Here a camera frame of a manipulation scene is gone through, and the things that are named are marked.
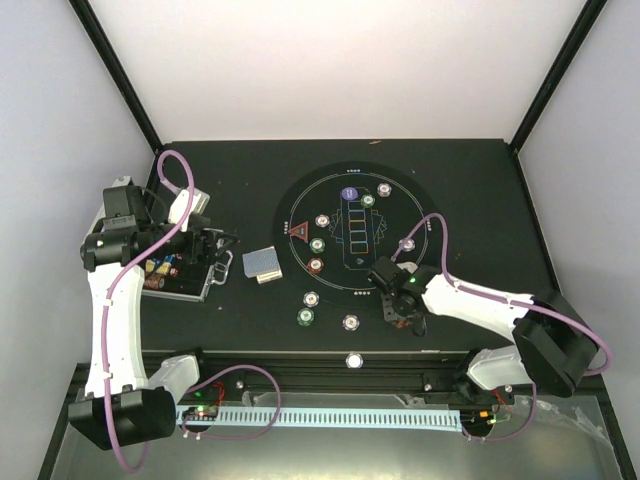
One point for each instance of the white chip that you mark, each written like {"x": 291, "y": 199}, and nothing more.
{"x": 354, "y": 360}

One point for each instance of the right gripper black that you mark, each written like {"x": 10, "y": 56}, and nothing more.
{"x": 391, "y": 316}

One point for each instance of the blue playing card deck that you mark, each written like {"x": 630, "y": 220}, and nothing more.
{"x": 260, "y": 262}

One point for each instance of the round black poker mat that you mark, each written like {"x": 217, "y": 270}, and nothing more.
{"x": 356, "y": 236}

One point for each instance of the green poker chip stack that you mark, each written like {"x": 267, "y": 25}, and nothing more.
{"x": 305, "y": 317}

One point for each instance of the blue poker chip stack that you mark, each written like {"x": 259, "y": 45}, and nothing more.
{"x": 351, "y": 323}

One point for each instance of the white slotted cable duct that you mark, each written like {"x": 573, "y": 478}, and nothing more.
{"x": 294, "y": 417}

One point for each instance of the aluminium poker chip case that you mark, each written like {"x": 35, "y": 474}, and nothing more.
{"x": 194, "y": 280}

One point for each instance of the red triangular dealer button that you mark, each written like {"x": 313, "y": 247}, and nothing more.
{"x": 300, "y": 231}

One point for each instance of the purple round blind button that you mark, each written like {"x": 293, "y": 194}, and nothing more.
{"x": 350, "y": 194}

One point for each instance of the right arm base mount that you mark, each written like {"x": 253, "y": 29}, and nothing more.
{"x": 480, "y": 410}

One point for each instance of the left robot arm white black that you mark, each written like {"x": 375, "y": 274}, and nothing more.
{"x": 122, "y": 405}

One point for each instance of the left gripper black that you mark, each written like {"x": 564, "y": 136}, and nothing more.
{"x": 194, "y": 255}

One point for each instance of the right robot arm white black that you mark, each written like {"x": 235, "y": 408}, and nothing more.
{"x": 549, "y": 345}

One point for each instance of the chips inside case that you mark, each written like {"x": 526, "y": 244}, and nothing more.
{"x": 157, "y": 271}

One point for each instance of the white card box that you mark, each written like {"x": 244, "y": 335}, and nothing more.
{"x": 270, "y": 276}

